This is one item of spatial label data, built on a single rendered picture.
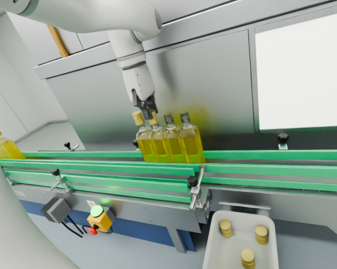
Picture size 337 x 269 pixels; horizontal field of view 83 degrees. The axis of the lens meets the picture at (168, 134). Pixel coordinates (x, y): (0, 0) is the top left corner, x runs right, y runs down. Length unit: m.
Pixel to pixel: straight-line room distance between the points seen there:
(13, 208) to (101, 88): 0.69
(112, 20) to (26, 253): 0.42
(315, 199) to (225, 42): 0.52
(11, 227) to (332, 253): 0.91
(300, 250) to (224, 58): 0.72
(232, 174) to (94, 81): 0.69
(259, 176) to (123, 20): 0.55
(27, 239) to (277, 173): 0.58
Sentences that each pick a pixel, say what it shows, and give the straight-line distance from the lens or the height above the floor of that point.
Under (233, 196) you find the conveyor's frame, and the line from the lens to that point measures 0.71.
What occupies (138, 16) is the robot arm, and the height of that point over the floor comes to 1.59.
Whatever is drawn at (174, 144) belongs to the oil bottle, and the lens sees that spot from 0.65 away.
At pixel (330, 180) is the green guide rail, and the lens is 0.68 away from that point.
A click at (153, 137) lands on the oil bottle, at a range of 0.67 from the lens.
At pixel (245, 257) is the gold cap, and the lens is 0.63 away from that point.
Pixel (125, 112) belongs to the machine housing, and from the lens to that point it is 0.91.
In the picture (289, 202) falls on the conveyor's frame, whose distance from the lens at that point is 0.71.
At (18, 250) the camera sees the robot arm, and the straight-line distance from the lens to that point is 0.33.
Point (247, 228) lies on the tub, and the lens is 0.71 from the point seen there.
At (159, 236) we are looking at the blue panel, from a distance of 0.93.
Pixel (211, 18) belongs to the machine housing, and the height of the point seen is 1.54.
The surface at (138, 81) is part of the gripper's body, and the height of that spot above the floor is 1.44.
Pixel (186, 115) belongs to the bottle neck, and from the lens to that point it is 0.60.
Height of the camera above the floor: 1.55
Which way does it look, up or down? 28 degrees down
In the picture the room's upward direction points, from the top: 17 degrees counter-clockwise
